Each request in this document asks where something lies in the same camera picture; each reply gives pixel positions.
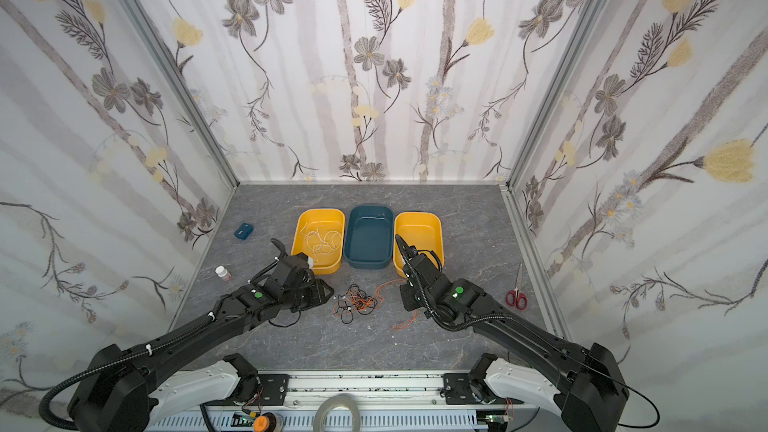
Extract yellow plastic bin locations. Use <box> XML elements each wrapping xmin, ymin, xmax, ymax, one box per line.
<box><xmin>291</xmin><ymin>208</ymin><xmax>346</xmax><ymax>275</ymax></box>
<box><xmin>394</xmin><ymin>212</ymin><xmax>445</xmax><ymax>265</ymax></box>

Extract left yellow plastic bin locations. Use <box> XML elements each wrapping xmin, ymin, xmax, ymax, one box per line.
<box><xmin>291</xmin><ymin>208</ymin><xmax>346</xmax><ymax>275</ymax></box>

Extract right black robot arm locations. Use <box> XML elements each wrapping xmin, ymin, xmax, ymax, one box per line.
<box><xmin>396</xmin><ymin>236</ymin><xmax>630</xmax><ymax>431</ymax></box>

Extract black cable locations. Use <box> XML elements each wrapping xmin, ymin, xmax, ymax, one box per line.
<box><xmin>333</xmin><ymin>283</ymin><xmax>380</xmax><ymax>325</ymax></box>

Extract small blue object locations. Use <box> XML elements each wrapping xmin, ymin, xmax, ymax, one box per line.
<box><xmin>234</xmin><ymin>222</ymin><xmax>254</xmax><ymax>241</ymax></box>

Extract tape roll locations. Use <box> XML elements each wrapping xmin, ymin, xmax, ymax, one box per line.
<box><xmin>312</xmin><ymin>393</ymin><xmax>362</xmax><ymax>432</ymax></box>

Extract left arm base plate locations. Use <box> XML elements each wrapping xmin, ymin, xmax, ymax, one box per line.
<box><xmin>227</xmin><ymin>374</ymin><xmax>290</xmax><ymax>407</ymax></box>

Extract orange button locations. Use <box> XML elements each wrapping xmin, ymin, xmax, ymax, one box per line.
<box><xmin>253</xmin><ymin>413</ymin><xmax>277</xmax><ymax>432</ymax></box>

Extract right yellow plastic bin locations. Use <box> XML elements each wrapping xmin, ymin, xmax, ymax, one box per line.
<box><xmin>394</xmin><ymin>212</ymin><xmax>445</xmax><ymax>265</ymax></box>

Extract red handled scissors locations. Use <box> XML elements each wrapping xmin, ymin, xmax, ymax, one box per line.
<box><xmin>505</xmin><ymin>264</ymin><xmax>528</xmax><ymax>311</ymax></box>

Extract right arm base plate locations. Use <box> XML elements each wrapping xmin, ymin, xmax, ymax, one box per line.
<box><xmin>440</xmin><ymin>373</ymin><xmax>500</xmax><ymax>405</ymax></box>

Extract aluminium frame rail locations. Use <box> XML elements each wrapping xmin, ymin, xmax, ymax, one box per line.
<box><xmin>145</xmin><ymin>355</ymin><xmax>563</xmax><ymax>430</ymax></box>

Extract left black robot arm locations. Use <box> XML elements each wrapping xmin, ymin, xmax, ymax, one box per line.
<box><xmin>67</xmin><ymin>253</ymin><xmax>334</xmax><ymax>431</ymax></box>

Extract teal plastic bin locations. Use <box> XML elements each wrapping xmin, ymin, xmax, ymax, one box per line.
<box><xmin>343</xmin><ymin>204</ymin><xmax>394</xmax><ymax>270</ymax></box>

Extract black corrugated cable hose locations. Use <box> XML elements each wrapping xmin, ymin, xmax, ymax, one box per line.
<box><xmin>38</xmin><ymin>236</ymin><xmax>289</xmax><ymax>432</ymax></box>

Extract white cable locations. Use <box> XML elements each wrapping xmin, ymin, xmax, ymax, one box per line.
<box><xmin>299</xmin><ymin>223</ymin><xmax>342</xmax><ymax>258</ymax></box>

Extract small white bottle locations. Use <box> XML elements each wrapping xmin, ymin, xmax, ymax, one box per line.
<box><xmin>215</xmin><ymin>266</ymin><xmax>232</xmax><ymax>281</ymax></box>

